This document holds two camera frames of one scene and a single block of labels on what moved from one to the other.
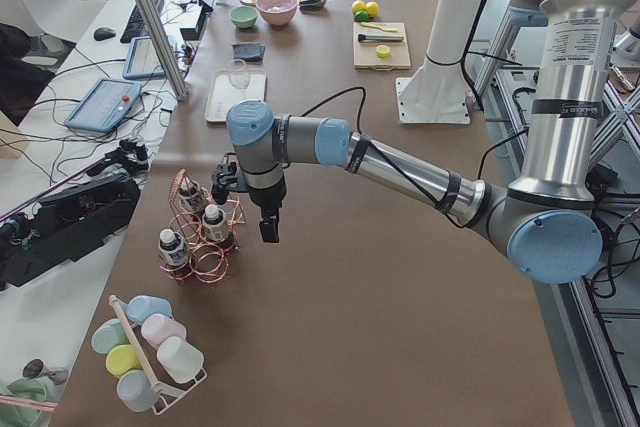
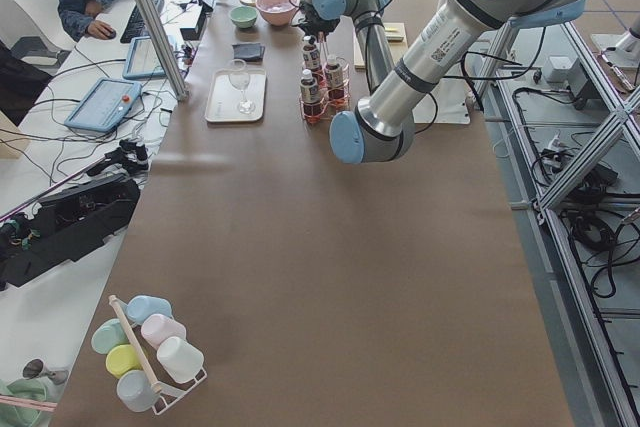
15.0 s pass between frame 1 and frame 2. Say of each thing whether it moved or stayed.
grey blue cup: stayed
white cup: stayed
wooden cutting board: stayed
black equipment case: stayed
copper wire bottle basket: moved
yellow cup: stayed
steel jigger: stayed
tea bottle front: moved
